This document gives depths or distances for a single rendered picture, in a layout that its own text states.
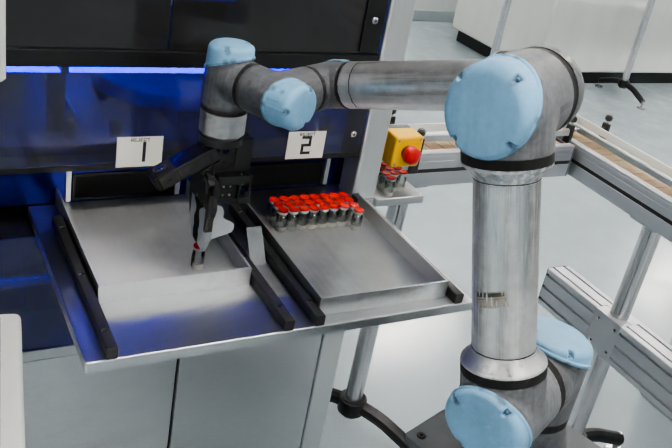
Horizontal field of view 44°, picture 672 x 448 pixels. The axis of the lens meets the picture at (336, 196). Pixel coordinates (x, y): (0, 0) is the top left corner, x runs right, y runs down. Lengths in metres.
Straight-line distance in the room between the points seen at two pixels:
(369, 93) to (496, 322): 0.41
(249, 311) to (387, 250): 0.37
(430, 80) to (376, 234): 0.55
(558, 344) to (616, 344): 1.11
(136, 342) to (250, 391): 0.73
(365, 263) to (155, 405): 0.61
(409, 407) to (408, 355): 0.27
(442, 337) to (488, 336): 1.93
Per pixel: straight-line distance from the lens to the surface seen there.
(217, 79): 1.30
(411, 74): 1.23
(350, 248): 1.61
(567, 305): 2.46
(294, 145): 1.67
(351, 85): 1.29
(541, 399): 1.16
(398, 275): 1.56
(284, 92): 1.22
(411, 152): 1.78
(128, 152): 1.55
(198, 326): 1.34
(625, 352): 2.33
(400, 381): 2.77
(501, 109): 0.98
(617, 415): 2.98
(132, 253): 1.50
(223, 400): 1.98
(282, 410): 2.08
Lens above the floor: 1.66
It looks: 26 degrees down
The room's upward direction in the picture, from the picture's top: 11 degrees clockwise
